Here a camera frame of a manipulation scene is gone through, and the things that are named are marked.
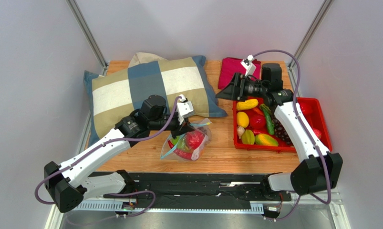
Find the green cucumber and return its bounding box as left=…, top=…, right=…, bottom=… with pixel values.
left=259, top=104, right=275, bottom=135

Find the clear zip top bag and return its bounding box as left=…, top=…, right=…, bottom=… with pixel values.
left=160, top=118, right=212, bottom=162

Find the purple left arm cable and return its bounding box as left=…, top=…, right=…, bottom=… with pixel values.
left=35, top=95, right=182, bottom=219

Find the garlic bulb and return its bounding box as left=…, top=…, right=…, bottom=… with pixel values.
left=237, top=126, right=245, bottom=138

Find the purple grape bunch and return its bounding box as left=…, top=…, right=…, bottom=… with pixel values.
left=272, top=118, right=293, bottom=146

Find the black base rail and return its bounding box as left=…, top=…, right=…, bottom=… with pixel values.
left=121, top=172, right=292, bottom=210

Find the yellow green starfruit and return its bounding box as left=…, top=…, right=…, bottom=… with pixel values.
left=241, top=129, right=255, bottom=145

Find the red apple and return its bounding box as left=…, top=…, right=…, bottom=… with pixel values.
left=249, top=114, right=266, bottom=129

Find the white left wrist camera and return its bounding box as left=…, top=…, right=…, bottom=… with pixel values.
left=176, top=94, right=195, bottom=124

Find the folded magenta towel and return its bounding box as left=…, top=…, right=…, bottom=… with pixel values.
left=218, top=57, right=246, bottom=90

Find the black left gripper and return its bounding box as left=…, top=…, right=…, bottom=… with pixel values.
left=149, top=112, right=195, bottom=140

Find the yellow green mango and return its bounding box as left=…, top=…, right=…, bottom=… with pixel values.
left=255, top=134, right=279, bottom=147

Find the red strawberry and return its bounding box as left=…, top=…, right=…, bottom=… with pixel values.
left=312, top=128, right=322, bottom=139

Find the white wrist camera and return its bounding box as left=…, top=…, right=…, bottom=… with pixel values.
left=240, top=55, right=256, bottom=77
left=176, top=94, right=195, bottom=124

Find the left aluminium frame post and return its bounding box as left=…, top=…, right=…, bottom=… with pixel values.
left=66, top=0, right=109, bottom=74

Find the red plastic tray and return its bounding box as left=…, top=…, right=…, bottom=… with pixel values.
left=233, top=97, right=332, bottom=153

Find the red pomegranate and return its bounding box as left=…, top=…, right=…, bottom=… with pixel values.
left=185, top=130, right=205, bottom=150

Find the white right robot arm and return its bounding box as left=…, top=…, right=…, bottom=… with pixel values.
left=216, top=63, right=343, bottom=195

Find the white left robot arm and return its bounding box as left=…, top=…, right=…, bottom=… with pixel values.
left=40, top=95, right=195, bottom=213

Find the plaid blue beige pillow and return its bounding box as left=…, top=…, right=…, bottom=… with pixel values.
left=83, top=55, right=227, bottom=145

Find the yellow lemon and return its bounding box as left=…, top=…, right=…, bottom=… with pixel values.
left=236, top=111, right=249, bottom=128

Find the aluminium frame post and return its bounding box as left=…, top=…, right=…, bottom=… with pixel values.
left=294, top=0, right=334, bottom=60
left=66, top=0, right=109, bottom=74

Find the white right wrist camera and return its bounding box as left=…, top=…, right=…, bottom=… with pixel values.
left=240, top=55, right=256, bottom=77

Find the right aluminium frame post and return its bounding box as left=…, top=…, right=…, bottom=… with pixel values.
left=294, top=0, right=334, bottom=60

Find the red chili pepper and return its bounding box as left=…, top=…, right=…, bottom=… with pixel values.
left=167, top=140, right=192, bottom=160

